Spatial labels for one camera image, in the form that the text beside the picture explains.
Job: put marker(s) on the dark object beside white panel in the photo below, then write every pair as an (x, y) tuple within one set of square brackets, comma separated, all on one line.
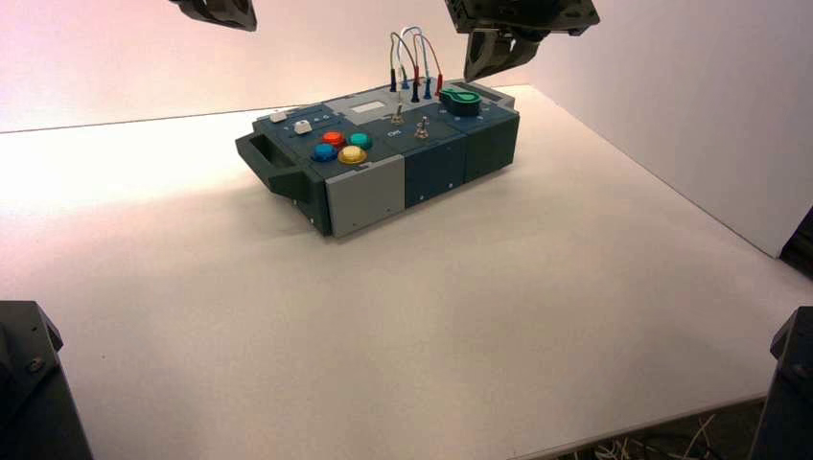
[(800, 247)]

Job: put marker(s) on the red round push button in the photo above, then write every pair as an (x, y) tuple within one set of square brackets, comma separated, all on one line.
[(333, 138)]

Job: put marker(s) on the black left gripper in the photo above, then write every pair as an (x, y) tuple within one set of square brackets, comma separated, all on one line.
[(219, 11)]

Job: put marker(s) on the yellow round push button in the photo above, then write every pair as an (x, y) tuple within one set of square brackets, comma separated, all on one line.
[(352, 155)]

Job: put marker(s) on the green rotary knob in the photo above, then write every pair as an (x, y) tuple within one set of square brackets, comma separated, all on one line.
[(460, 103)]

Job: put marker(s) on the blue round push button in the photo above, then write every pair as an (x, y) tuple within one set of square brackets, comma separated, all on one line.
[(324, 152)]

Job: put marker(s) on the dark blue grey control box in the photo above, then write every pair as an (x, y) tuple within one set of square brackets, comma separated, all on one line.
[(368, 190)]

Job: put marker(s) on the metal toggle switch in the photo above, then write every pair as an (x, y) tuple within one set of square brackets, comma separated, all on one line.
[(397, 116), (421, 130)]

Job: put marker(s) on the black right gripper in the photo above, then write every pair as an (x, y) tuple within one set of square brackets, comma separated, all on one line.
[(521, 14)]

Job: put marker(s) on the green round push button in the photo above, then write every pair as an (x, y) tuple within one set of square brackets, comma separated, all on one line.
[(360, 140)]

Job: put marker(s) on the white rocker switch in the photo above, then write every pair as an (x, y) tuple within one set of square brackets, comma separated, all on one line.
[(303, 127), (278, 117)]

